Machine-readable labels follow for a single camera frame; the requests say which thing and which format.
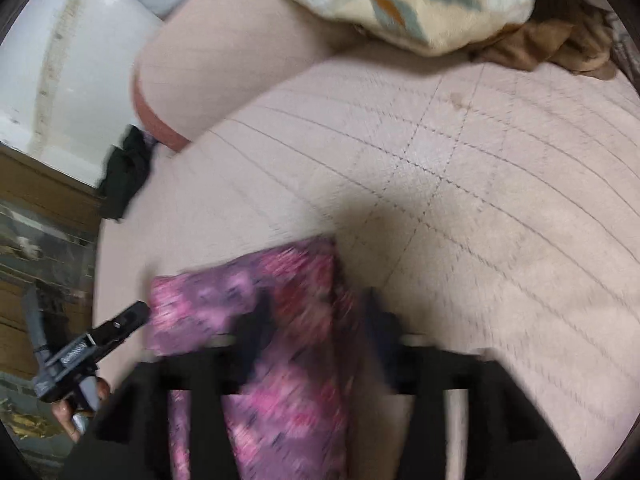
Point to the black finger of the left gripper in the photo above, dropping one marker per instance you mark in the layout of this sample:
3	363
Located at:
113	332

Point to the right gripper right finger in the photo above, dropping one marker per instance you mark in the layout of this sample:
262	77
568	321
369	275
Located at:
384	331

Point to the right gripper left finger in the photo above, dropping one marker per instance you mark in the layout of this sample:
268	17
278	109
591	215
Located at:
252	333

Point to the purple floral cloth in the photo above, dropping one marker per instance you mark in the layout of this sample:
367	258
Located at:
291	419

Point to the black clothes pile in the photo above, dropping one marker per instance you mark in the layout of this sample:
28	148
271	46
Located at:
126	170

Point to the person's left hand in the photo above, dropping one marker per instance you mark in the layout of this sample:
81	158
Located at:
64	412

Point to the wooden glass door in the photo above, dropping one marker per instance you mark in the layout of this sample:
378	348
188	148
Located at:
49	227

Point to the pink quilted mattress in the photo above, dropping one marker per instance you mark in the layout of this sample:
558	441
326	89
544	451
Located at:
492	209

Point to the pink cylindrical bolster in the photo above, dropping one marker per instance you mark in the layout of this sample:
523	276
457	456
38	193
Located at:
212	57

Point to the brown cloth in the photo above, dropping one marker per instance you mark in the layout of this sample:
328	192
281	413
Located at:
572	34

